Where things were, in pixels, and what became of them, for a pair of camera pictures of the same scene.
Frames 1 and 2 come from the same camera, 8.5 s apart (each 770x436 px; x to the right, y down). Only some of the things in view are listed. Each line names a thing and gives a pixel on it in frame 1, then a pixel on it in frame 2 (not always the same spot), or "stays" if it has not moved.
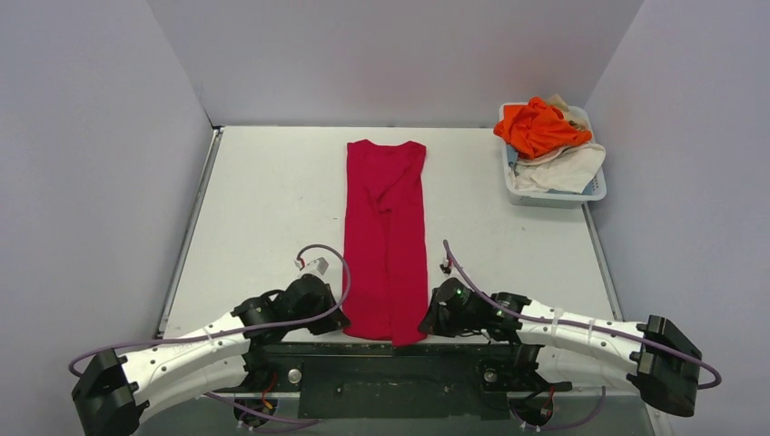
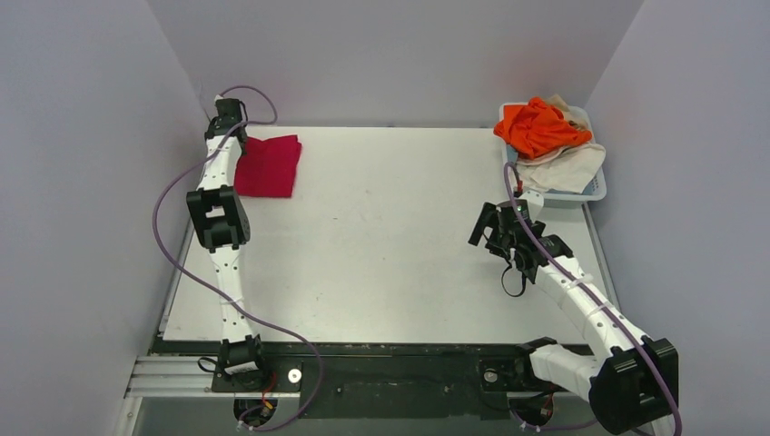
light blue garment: [511, 155] stays
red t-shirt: [385, 236] → [268, 168]
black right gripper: [433, 315] → [498, 229]
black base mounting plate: [347, 381] stays
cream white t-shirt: [569, 168] stays
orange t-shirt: [538, 129] stays
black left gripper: [332, 319] → [227, 110]
